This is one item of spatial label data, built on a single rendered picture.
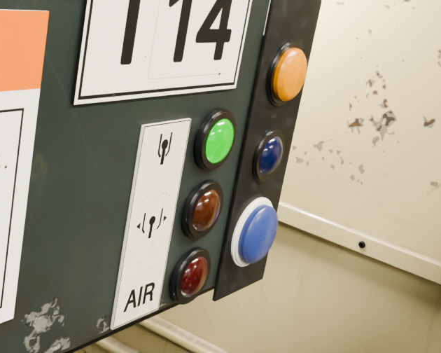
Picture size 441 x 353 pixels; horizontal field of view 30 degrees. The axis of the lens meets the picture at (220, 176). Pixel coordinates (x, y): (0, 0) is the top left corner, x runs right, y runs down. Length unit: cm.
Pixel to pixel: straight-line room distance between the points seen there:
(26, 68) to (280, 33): 15
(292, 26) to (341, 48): 77
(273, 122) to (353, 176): 78
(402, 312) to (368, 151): 23
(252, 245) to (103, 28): 16
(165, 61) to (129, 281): 9
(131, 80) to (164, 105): 3
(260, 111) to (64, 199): 12
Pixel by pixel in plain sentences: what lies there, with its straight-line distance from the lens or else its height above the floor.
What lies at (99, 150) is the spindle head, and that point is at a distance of 29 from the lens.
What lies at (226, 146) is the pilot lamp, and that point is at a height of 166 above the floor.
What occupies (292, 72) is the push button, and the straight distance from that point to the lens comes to 38.
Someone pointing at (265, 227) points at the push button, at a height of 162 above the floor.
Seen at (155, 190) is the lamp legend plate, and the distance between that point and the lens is 33.
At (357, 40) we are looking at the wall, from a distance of 114.
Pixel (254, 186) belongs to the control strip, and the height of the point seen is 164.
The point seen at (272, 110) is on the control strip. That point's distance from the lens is 38.
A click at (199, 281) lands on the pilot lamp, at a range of 37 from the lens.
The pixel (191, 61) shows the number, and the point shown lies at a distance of 32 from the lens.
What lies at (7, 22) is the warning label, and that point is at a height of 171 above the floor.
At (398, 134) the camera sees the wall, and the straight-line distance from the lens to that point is 113.
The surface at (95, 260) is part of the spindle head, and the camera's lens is 31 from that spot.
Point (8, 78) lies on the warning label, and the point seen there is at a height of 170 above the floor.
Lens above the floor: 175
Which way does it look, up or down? 17 degrees down
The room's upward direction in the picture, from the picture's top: 11 degrees clockwise
